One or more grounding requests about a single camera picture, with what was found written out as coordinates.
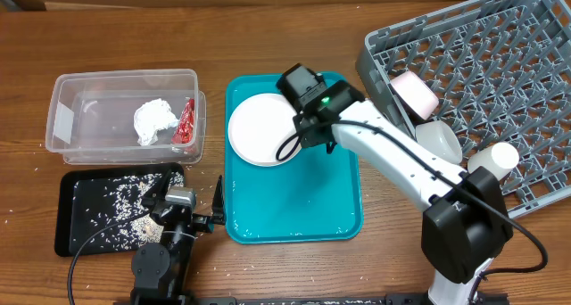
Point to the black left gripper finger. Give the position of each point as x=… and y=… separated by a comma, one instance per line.
x=217, y=206
x=157, y=191

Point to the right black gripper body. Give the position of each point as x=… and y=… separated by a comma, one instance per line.
x=310, y=137

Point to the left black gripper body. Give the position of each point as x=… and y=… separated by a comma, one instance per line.
x=184, y=234

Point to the large pink plate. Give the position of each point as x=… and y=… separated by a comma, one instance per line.
x=258, y=126

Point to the red foil snack wrapper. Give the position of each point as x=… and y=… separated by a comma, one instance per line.
x=185, y=129

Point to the white tissue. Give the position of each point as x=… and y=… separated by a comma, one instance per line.
x=152, y=117

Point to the small pink rice bowl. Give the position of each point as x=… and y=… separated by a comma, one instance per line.
x=417, y=96

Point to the grey bowl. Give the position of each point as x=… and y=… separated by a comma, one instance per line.
x=438, y=138

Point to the cream white cup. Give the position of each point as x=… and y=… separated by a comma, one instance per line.
x=499, y=159

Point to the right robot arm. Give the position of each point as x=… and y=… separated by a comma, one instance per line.
x=463, y=227

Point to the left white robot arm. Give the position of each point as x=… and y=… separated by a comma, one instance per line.
x=160, y=268

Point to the grey dishwasher rack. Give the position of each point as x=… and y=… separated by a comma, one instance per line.
x=501, y=72

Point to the black tray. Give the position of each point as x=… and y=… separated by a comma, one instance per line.
x=62, y=232

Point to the teal plastic tray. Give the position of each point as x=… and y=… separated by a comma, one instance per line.
x=313, y=197

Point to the clear plastic bin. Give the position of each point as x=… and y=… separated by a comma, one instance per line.
x=91, y=117

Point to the black rail at table edge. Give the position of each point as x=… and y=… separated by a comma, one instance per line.
x=389, y=299

